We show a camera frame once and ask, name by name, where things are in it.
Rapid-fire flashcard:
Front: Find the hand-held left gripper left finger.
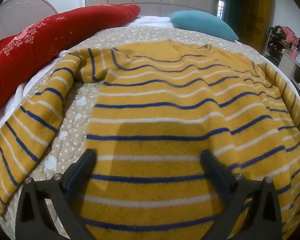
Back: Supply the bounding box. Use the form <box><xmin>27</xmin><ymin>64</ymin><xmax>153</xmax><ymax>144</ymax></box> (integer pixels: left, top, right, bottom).
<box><xmin>15</xmin><ymin>149</ymin><xmax>98</xmax><ymax>240</ymax></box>

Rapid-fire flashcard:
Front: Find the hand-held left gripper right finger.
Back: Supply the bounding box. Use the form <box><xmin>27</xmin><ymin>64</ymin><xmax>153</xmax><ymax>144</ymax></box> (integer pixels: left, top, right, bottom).
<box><xmin>199</xmin><ymin>151</ymin><xmax>283</xmax><ymax>240</ymax></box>

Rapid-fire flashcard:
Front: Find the yellow striped sweater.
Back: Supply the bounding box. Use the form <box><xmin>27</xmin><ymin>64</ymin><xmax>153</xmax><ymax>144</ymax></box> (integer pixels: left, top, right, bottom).
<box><xmin>0</xmin><ymin>40</ymin><xmax>300</xmax><ymax>240</ymax></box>

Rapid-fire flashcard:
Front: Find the beige dotted bed cover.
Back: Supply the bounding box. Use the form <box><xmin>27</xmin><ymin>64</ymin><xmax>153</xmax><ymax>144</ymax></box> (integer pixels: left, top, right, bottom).
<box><xmin>0</xmin><ymin>21</ymin><xmax>300</xmax><ymax>240</ymax></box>

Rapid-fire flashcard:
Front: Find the white open cabinet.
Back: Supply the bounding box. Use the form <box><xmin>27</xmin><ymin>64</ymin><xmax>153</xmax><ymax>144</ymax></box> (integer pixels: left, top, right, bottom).
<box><xmin>277</xmin><ymin>51</ymin><xmax>300</xmax><ymax>105</ymax></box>

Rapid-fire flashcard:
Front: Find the dark shoe rack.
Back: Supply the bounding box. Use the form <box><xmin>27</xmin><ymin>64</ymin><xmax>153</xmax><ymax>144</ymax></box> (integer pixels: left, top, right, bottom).
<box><xmin>263</xmin><ymin>26</ymin><xmax>292</xmax><ymax>67</ymax></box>

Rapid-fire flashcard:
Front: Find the pink clothing pile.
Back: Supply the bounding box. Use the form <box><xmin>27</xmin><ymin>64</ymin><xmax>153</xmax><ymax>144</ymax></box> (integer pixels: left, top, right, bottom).
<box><xmin>281</xmin><ymin>26</ymin><xmax>300</xmax><ymax>46</ymax></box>

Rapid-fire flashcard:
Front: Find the yellow wooden door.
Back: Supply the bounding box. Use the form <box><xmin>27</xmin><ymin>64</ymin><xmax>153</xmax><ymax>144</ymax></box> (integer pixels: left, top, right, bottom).
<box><xmin>240</xmin><ymin>0</ymin><xmax>273</xmax><ymax>47</ymax></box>

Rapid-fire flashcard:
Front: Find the red patterned quilt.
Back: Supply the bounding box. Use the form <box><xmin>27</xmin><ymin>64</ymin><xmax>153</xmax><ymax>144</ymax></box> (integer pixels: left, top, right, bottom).
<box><xmin>0</xmin><ymin>4</ymin><xmax>141</xmax><ymax>119</ymax></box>

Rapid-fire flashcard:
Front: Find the teal pillow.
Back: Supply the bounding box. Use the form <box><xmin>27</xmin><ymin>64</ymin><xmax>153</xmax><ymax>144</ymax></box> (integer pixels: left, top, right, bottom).
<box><xmin>169</xmin><ymin>10</ymin><xmax>239</xmax><ymax>41</ymax></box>

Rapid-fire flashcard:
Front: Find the rounded pale headboard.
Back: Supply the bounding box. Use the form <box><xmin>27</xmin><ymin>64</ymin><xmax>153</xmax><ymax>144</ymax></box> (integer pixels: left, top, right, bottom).
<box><xmin>0</xmin><ymin>0</ymin><xmax>58</xmax><ymax>48</ymax></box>

